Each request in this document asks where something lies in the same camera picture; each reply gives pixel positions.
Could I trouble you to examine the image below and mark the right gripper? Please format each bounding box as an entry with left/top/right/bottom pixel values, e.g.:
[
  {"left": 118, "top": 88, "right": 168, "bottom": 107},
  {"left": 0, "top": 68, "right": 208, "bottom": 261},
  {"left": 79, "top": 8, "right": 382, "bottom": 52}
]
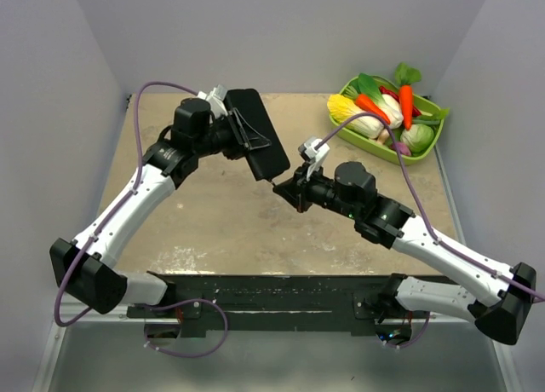
[{"left": 276, "top": 160, "right": 360, "bottom": 221}]

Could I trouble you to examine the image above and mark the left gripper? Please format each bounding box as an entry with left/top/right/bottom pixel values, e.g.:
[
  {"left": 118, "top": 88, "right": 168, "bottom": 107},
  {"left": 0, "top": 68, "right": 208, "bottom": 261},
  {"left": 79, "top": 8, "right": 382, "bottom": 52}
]
[{"left": 192, "top": 106, "right": 268, "bottom": 158}]

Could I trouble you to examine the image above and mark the black tool case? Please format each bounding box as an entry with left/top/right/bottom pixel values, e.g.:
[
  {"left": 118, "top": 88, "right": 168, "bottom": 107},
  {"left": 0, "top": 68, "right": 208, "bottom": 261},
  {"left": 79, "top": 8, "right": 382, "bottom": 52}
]
[{"left": 225, "top": 89, "right": 290, "bottom": 181}]

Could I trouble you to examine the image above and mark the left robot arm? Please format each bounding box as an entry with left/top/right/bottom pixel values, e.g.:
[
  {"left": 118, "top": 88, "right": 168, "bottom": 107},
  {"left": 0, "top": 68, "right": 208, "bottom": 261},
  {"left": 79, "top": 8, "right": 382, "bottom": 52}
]
[{"left": 49, "top": 89, "right": 290, "bottom": 317}]

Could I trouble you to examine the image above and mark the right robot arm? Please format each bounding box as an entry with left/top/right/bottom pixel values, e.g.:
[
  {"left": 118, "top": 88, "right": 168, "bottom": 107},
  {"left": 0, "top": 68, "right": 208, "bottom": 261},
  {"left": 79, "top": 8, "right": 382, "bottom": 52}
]
[{"left": 273, "top": 162, "right": 536, "bottom": 345}]

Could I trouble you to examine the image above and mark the toy napa cabbage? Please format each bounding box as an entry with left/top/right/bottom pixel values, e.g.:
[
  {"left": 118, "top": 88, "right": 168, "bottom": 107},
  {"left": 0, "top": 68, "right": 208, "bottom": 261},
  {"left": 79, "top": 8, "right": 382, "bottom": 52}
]
[{"left": 327, "top": 94, "right": 384, "bottom": 139}]

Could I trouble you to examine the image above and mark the toy mushroom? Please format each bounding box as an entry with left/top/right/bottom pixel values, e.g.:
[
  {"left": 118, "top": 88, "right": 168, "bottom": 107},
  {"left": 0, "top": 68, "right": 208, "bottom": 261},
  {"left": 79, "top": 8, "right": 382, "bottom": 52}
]
[{"left": 376, "top": 129, "right": 390, "bottom": 145}]

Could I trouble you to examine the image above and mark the toy carrot left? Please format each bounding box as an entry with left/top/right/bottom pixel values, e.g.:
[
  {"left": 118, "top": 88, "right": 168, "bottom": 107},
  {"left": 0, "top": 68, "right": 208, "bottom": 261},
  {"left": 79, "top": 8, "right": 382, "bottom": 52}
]
[{"left": 354, "top": 94, "right": 390, "bottom": 124}]

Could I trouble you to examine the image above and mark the toy carrot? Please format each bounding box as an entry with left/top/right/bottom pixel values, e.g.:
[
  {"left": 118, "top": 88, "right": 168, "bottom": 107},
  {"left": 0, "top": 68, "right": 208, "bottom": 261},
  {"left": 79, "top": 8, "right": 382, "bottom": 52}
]
[
  {"left": 354, "top": 94, "right": 390, "bottom": 124},
  {"left": 394, "top": 62, "right": 422, "bottom": 130}
]

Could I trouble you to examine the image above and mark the toy purple onion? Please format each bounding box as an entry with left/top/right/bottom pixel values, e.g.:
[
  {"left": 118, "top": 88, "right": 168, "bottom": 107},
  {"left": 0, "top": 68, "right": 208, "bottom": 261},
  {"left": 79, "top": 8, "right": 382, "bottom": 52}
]
[{"left": 389, "top": 141, "right": 412, "bottom": 157}]

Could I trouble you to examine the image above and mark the toy bok choy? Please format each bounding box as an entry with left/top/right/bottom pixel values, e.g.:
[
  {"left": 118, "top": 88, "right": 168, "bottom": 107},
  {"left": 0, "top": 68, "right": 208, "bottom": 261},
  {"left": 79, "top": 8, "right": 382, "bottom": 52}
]
[{"left": 358, "top": 73, "right": 404, "bottom": 129}]

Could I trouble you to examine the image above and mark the toy green cabbage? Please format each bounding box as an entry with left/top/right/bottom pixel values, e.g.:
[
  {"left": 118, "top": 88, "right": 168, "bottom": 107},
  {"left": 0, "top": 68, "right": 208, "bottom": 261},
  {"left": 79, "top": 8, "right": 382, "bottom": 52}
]
[{"left": 400, "top": 124, "right": 435, "bottom": 154}]

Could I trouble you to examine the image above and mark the toy red chili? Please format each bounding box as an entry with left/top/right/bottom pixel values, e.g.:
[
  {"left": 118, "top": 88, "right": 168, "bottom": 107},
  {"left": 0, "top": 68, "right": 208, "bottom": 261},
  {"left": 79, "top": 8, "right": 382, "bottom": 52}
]
[{"left": 379, "top": 86, "right": 422, "bottom": 118}]

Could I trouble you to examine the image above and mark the green vegetable tray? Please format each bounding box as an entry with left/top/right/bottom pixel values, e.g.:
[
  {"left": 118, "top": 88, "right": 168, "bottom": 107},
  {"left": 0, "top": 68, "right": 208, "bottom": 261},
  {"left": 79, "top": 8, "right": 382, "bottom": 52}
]
[{"left": 330, "top": 75, "right": 446, "bottom": 167}]

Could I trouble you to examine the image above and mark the toy carrot right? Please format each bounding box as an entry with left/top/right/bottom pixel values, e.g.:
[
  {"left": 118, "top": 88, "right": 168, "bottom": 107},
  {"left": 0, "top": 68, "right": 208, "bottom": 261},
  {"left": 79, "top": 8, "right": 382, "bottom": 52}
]
[{"left": 394, "top": 62, "right": 422, "bottom": 130}]

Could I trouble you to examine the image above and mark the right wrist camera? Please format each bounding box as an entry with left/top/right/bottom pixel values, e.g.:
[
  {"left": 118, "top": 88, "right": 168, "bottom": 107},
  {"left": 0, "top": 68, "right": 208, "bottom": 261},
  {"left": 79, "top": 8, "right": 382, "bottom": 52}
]
[{"left": 298, "top": 136, "right": 330, "bottom": 181}]

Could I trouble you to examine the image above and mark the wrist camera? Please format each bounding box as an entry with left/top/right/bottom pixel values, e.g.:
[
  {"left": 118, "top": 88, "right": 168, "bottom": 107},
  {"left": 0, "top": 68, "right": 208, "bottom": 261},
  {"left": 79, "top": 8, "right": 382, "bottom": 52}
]
[
  {"left": 298, "top": 136, "right": 330, "bottom": 181},
  {"left": 197, "top": 84, "right": 228, "bottom": 118}
]

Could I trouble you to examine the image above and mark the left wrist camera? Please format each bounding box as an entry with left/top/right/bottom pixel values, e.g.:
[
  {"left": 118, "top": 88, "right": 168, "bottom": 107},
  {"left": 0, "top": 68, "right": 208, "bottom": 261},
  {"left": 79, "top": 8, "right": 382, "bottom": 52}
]
[{"left": 197, "top": 84, "right": 228, "bottom": 118}]

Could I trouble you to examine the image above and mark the aluminium rail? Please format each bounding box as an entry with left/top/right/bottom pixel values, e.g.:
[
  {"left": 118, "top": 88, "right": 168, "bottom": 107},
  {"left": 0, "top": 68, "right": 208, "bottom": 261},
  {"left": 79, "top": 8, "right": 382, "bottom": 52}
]
[{"left": 53, "top": 285, "right": 504, "bottom": 325}]

